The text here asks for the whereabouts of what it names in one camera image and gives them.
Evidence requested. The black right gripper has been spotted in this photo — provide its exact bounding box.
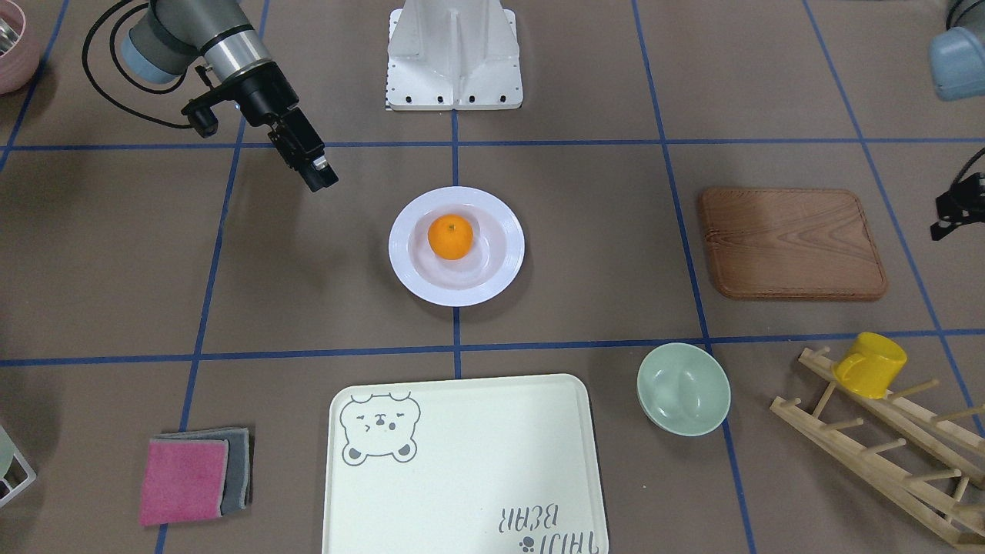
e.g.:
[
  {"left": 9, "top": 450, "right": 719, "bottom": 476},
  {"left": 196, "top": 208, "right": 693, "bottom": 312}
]
[{"left": 231, "top": 63, "right": 339, "bottom": 192}]

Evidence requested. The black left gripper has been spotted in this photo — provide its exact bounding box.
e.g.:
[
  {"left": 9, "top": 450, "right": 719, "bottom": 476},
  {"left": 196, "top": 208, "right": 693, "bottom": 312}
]
[{"left": 931, "top": 173, "right": 984, "bottom": 242}]

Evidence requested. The orange fruit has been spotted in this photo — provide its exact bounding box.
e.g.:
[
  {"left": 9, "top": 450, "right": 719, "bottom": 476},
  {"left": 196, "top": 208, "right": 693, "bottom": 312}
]
[{"left": 428, "top": 214, "right": 474, "bottom": 262}]

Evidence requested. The white round plate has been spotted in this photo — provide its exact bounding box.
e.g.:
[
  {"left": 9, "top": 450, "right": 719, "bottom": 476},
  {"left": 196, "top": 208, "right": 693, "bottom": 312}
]
[{"left": 389, "top": 186, "right": 526, "bottom": 306}]

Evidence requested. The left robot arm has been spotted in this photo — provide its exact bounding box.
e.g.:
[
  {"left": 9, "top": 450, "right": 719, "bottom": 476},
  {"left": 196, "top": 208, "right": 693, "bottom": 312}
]
[{"left": 928, "top": 1, "right": 984, "bottom": 242}]

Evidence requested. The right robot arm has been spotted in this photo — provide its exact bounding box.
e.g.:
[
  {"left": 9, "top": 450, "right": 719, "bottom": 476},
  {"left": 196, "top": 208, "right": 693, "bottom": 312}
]
[{"left": 121, "top": 1, "right": 339, "bottom": 192}]

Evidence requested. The cream bear tray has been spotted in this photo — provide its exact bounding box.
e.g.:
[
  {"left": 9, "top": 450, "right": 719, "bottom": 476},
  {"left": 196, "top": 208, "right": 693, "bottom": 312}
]
[{"left": 322, "top": 374, "right": 611, "bottom": 553}]

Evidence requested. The yellow mug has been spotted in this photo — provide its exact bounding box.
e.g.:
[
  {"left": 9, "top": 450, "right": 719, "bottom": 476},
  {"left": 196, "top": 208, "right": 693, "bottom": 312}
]
[{"left": 833, "top": 331, "right": 909, "bottom": 399}]

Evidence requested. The wooden cutting board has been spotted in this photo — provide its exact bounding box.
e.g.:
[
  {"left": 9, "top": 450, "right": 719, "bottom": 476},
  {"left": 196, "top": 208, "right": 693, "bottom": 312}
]
[{"left": 696, "top": 187, "right": 889, "bottom": 302}]

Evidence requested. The pink bowl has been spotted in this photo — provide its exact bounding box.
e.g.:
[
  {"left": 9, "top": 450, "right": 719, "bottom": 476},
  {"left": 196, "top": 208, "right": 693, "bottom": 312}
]
[{"left": 1, "top": 1, "right": 42, "bottom": 95}]

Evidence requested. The wooden peg drying rack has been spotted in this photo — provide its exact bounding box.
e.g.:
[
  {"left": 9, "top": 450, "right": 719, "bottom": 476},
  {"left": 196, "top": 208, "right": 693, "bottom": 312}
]
[{"left": 770, "top": 348, "right": 984, "bottom": 553}]

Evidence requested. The mint green bowl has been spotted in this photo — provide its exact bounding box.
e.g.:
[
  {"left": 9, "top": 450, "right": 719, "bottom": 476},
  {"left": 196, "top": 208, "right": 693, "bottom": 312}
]
[{"left": 636, "top": 342, "right": 732, "bottom": 437}]

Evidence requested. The grey cloth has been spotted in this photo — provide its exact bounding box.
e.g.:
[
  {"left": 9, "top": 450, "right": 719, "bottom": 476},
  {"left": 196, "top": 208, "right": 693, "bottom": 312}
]
[{"left": 153, "top": 427, "right": 251, "bottom": 518}]

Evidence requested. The pink cloth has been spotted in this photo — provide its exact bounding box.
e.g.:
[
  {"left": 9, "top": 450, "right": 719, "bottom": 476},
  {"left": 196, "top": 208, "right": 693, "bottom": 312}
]
[{"left": 139, "top": 439, "right": 229, "bottom": 526}]

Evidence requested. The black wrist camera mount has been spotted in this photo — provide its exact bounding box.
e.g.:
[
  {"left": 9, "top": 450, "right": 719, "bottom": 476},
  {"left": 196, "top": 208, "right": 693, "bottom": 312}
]
[{"left": 182, "top": 83, "right": 242, "bottom": 139}]

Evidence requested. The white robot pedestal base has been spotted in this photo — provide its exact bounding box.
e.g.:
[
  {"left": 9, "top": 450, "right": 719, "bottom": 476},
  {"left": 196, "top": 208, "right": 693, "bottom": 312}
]
[{"left": 385, "top": 1, "right": 524, "bottom": 112}]

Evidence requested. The white wire cup rack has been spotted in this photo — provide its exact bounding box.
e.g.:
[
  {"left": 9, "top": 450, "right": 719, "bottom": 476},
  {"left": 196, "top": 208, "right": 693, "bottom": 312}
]
[{"left": 1, "top": 426, "right": 38, "bottom": 508}]

